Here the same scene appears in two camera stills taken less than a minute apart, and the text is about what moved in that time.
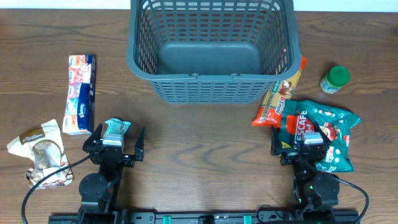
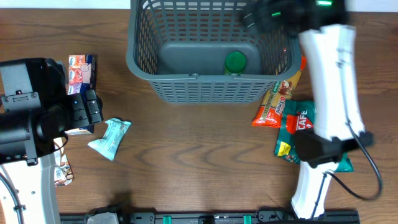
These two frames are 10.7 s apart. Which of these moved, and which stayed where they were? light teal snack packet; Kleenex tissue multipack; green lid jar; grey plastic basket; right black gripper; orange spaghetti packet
Moved: right black gripper; green lid jar
Stayed: orange spaghetti packet; Kleenex tissue multipack; light teal snack packet; grey plastic basket
